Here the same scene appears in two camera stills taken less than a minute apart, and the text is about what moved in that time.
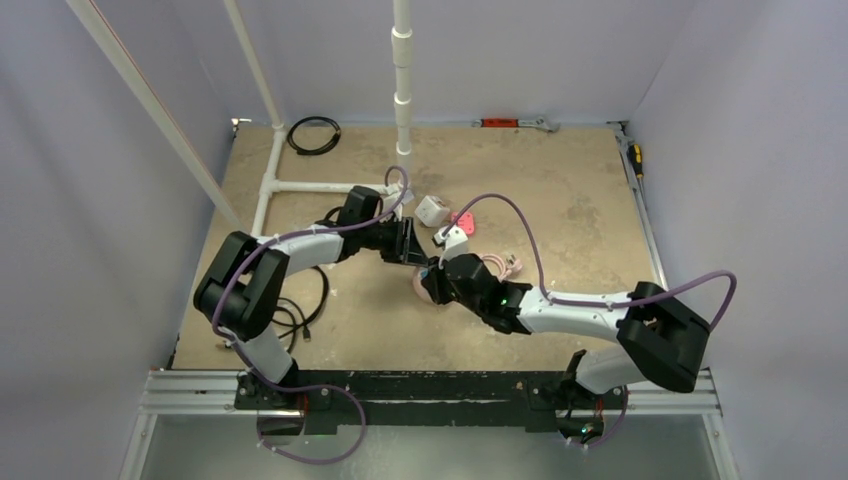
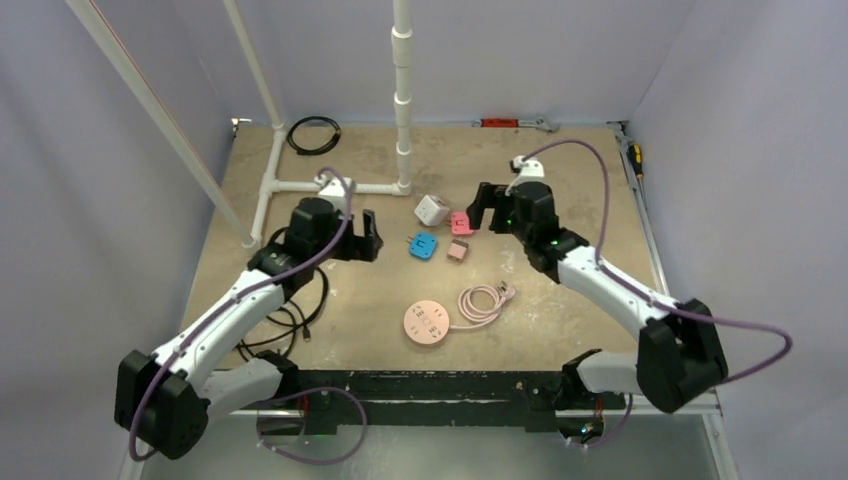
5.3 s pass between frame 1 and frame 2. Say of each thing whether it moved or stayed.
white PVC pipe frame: stayed
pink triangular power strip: stayed
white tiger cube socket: stayed
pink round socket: moved
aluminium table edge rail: stayed
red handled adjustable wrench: stayed
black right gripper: moved
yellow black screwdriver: stayed
